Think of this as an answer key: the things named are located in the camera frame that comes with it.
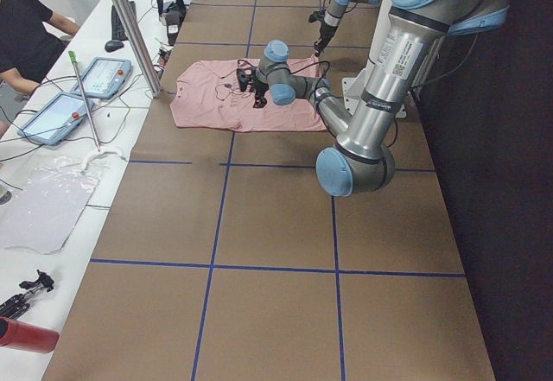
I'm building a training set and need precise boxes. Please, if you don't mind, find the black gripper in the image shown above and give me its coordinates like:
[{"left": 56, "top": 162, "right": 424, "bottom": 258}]
[
  {"left": 252, "top": 75, "right": 269, "bottom": 109},
  {"left": 314, "top": 22, "right": 335, "bottom": 56}
]

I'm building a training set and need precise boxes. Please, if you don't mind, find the pink Snoopy t-shirt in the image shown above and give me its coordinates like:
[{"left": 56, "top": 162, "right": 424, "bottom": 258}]
[{"left": 170, "top": 59, "right": 326, "bottom": 132}]

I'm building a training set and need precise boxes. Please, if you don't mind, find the white clothes hanger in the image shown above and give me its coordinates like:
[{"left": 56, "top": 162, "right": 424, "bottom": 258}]
[{"left": 80, "top": 146, "right": 126, "bottom": 171}]

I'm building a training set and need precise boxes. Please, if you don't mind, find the black power adapter box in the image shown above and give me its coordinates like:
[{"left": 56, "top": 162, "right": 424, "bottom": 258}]
[{"left": 165, "top": 10, "right": 186, "bottom": 46}]

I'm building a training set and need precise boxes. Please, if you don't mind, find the far blue teach pendant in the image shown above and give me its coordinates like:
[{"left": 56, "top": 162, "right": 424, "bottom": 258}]
[{"left": 81, "top": 57, "right": 132, "bottom": 99}]

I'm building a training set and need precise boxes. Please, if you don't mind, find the blue teach pendant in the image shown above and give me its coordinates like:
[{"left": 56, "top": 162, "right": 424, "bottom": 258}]
[
  {"left": 81, "top": 57, "right": 132, "bottom": 99},
  {"left": 17, "top": 92, "right": 87, "bottom": 146}
]

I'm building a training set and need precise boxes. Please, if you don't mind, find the black keyboard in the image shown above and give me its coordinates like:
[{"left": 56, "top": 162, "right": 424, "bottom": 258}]
[{"left": 111, "top": 5, "right": 128, "bottom": 41}]

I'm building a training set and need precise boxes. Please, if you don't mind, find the black computer mouse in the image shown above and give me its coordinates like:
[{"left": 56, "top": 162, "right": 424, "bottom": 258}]
[{"left": 104, "top": 40, "right": 124, "bottom": 53}]

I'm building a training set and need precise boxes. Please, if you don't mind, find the metal rod with green tip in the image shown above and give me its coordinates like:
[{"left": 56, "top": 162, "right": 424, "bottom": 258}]
[{"left": 68, "top": 50, "right": 101, "bottom": 153}]

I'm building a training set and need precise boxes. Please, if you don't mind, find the near blue teach pendant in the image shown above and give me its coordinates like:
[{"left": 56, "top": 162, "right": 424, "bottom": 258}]
[{"left": 17, "top": 92, "right": 87, "bottom": 146}]

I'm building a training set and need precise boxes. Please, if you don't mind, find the person in black shirt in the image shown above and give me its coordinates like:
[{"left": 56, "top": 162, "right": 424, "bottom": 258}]
[{"left": 0, "top": 0, "right": 81, "bottom": 139}]

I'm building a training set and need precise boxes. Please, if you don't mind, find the clear plastic bag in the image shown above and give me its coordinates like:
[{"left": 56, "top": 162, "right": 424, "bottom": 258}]
[{"left": 1, "top": 156, "right": 106, "bottom": 255}]

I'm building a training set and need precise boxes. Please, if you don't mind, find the black small tripod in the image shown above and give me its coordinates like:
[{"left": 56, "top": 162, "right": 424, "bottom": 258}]
[{"left": 1, "top": 270, "right": 54, "bottom": 320}]

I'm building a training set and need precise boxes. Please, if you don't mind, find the red cylinder bottle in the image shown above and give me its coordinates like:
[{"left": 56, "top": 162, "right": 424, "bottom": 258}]
[{"left": 1, "top": 317, "right": 60, "bottom": 353}]

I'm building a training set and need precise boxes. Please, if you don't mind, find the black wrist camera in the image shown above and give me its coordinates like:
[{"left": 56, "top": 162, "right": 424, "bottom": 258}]
[
  {"left": 308, "top": 9, "right": 326, "bottom": 23},
  {"left": 236, "top": 67, "right": 256, "bottom": 92}
]

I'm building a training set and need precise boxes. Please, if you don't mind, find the white pedestal column with base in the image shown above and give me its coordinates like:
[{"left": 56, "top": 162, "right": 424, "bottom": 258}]
[{"left": 342, "top": 0, "right": 391, "bottom": 114}]

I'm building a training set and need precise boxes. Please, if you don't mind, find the aluminium frame post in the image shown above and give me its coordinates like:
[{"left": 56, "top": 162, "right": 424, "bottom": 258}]
[{"left": 112, "top": 0, "right": 162, "bottom": 98}]

